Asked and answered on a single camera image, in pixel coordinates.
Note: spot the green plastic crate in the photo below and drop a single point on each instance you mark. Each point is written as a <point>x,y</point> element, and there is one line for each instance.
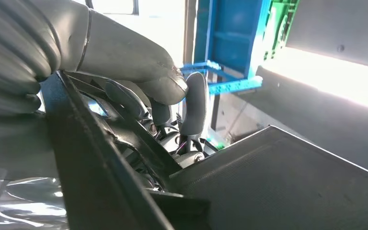
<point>282,25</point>

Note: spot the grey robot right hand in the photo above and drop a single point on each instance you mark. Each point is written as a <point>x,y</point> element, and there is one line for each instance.
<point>123,54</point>

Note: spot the blue metal shelf rack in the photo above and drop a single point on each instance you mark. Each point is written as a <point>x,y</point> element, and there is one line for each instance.
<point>231,38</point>

